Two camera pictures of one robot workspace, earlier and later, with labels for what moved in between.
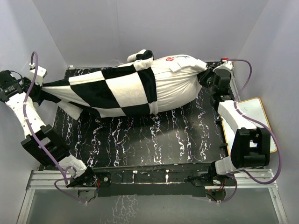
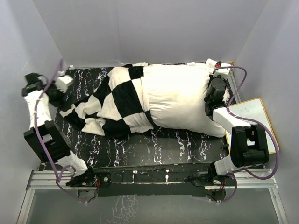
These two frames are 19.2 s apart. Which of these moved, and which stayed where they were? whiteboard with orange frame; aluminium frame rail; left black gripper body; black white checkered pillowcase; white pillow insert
Moved: left black gripper body; black white checkered pillowcase; white pillow insert
Stayed: whiteboard with orange frame; aluminium frame rail
